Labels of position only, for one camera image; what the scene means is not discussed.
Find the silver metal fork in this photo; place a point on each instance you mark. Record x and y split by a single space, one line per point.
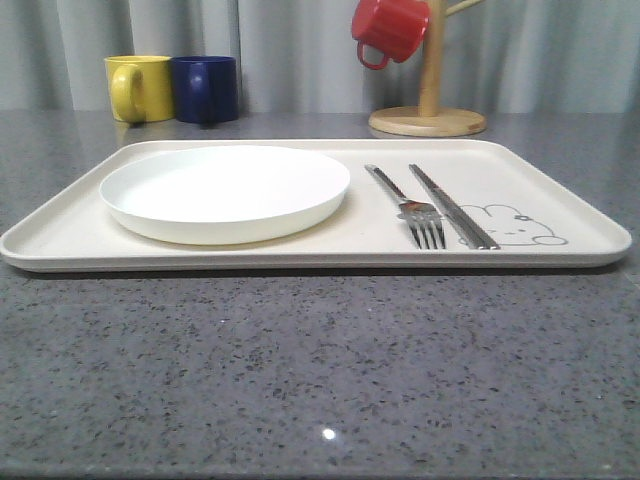
423 220

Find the dark blue mug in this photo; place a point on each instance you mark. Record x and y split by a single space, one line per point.
205 89

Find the red mug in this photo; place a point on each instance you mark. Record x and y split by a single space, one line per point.
388 30

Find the yellow mug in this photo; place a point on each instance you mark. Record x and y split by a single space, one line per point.
140 88

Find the wooden mug tree stand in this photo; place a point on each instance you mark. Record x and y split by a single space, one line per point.
429 118

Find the beige rabbit serving tray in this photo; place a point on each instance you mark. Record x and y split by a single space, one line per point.
535 221

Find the grey curtain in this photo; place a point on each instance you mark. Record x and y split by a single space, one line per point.
299 56

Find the white round plate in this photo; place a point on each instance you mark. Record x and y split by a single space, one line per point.
225 195

